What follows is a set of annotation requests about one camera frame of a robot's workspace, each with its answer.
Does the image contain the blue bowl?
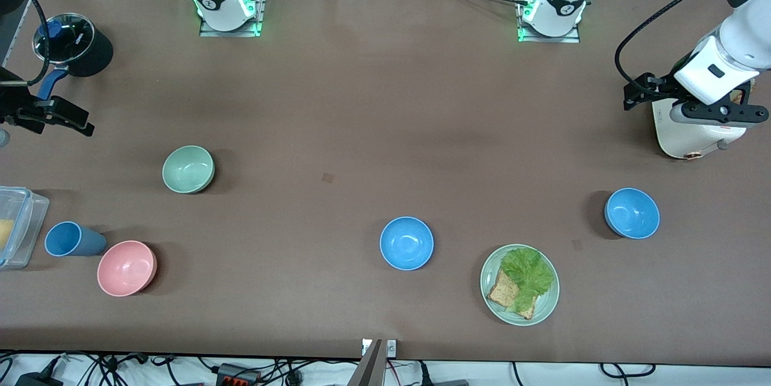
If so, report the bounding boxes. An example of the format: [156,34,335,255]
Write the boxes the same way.
[379,216,434,271]
[604,187,661,240]

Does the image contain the blue cup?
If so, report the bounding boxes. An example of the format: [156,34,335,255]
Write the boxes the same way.
[45,221,108,258]

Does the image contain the glass lid blue knob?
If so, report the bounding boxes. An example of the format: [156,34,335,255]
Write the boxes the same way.
[33,13,96,65]

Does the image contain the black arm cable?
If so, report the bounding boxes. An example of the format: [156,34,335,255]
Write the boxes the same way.
[614,0,771,93]
[18,0,52,87]

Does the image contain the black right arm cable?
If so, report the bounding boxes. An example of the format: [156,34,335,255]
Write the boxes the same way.
[18,0,52,87]

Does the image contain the pink bowl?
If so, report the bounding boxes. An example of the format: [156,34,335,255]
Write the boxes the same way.
[97,240,158,297]

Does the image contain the green lettuce leaf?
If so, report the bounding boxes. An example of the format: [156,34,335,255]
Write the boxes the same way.
[501,247,555,314]

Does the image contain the green plate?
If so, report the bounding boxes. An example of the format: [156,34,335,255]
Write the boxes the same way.
[480,244,560,326]

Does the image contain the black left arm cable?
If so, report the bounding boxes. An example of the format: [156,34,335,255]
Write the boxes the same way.
[614,0,771,93]

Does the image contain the grey metal bracket bar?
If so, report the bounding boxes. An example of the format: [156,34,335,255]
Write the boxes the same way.
[348,338,398,386]

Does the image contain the black pot blue handle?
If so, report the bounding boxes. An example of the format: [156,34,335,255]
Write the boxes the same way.
[32,13,114,101]

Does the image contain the black floor cable loop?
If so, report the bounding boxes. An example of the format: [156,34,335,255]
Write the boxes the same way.
[599,363,657,379]

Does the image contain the cream white toaster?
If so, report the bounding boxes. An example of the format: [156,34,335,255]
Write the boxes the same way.
[652,82,751,161]

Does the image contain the brown bread slice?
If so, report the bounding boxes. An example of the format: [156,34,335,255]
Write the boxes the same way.
[487,268,537,320]

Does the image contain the black power adapter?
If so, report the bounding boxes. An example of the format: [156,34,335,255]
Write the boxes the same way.
[14,373,63,386]

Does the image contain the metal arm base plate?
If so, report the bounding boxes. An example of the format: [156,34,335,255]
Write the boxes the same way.
[516,0,582,44]
[199,0,267,38]

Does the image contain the green bowl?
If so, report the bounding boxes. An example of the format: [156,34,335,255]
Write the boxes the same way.
[162,145,216,195]

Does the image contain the clear plastic container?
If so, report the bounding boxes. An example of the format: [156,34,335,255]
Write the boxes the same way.
[0,186,51,270]

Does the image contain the black orange power strip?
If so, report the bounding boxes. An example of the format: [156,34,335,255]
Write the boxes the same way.
[216,363,261,386]

